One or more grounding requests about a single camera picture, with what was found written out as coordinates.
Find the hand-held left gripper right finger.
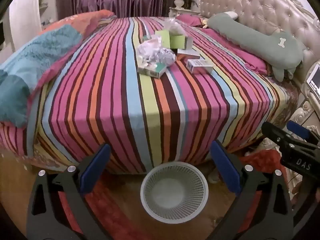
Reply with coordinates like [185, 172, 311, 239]
[209, 140, 294, 240]

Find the flat white box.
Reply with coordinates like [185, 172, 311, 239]
[177, 49, 201, 58]

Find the teal textured blanket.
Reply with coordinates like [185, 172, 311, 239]
[0, 25, 83, 128]

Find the white and green box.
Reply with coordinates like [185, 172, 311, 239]
[137, 62, 167, 79]

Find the white wrapper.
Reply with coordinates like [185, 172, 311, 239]
[136, 35, 163, 63]

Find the clear plastic bag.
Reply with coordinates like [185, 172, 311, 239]
[162, 17, 187, 34]

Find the white plastic mesh basket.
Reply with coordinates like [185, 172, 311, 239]
[140, 162, 209, 224]

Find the tablet with lit screen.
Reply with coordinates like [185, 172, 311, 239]
[306, 64, 320, 91]

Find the red shaggy rug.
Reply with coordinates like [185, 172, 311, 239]
[57, 174, 260, 240]
[239, 149, 284, 172]

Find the white round object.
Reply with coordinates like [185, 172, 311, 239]
[209, 165, 222, 184]

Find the orange patterned quilt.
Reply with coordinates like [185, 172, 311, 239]
[41, 9, 117, 38]

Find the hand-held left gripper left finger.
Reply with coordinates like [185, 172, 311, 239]
[26, 144, 112, 240]

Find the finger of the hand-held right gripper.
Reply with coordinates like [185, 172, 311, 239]
[286, 120, 320, 145]
[261, 121, 320, 153]

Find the white wardrobe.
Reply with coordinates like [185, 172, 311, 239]
[0, 0, 58, 65]

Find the ornate white nightstand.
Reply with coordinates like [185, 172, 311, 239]
[290, 61, 320, 140]
[169, 6, 201, 18]

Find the striped colourful bed sheet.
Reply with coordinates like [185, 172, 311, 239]
[0, 16, 288, 175]

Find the white box with barcode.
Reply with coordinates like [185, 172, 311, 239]
[186, 59, 214, 75]

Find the tufted beige headboard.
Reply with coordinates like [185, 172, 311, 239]
[200, 0, 320, 64]

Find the green bone-print long pillow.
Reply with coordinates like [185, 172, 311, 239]
[206, 12, 304, 82]

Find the green cardboard box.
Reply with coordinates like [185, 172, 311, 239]
[155, 29, 194, 51]

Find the white paper ball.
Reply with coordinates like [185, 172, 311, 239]
[155, 47, 177, 67]

